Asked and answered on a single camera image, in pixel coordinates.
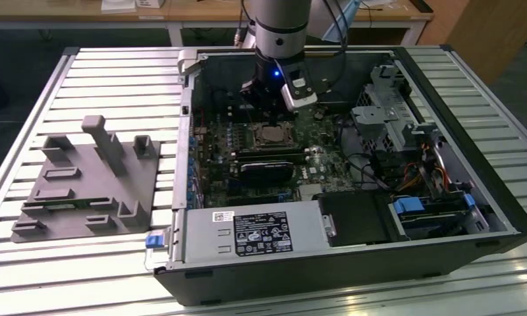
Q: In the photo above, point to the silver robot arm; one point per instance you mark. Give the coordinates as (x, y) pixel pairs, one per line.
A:
(280, 19)

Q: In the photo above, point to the black RAM slot white latch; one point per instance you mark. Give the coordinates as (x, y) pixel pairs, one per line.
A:
(239, 113)
(267, 153)
(239, 106)

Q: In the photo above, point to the CPU socket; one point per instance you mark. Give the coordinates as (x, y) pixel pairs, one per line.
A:
(292, 141)

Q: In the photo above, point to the silver coin cell battery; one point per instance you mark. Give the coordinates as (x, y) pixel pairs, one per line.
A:
(318, 114)

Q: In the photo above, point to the grey metal drive cage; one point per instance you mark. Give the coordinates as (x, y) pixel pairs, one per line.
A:
(378, 115)

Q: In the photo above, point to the black graphics card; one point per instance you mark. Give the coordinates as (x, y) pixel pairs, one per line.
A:
(266, 172)

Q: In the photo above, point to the green motherboard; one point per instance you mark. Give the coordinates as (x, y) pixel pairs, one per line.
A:
(324, 164)

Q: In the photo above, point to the silver chipset heatsink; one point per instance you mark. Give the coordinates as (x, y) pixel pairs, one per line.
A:
(311, 191)

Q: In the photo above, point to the white box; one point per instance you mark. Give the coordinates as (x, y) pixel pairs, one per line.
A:
(119, 6)

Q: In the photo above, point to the black plastic shroud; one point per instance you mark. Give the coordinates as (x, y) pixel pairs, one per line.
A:
(355, 217)

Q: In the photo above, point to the wooden desk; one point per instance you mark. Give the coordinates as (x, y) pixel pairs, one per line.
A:
(69, 14)

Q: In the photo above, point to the hard disk in blue carrier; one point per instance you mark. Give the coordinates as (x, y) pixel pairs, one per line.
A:
(406, 204)

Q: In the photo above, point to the grey power supply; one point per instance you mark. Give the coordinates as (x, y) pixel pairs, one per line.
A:
(202, 237)

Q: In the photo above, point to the wooden cabinet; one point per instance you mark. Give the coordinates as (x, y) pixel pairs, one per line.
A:
(487, 33)

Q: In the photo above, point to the grey parts rack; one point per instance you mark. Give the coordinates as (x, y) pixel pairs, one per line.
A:
(92, 184)

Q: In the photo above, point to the blue case latch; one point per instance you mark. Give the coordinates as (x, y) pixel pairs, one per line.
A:
(155, 240)

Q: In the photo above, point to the green RAM stick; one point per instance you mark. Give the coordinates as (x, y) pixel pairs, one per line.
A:
(65, 205)

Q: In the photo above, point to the black open PC case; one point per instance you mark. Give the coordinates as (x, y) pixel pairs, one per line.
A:
(290, 279)

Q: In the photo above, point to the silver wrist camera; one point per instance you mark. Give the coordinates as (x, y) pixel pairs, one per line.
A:
(300, 93)

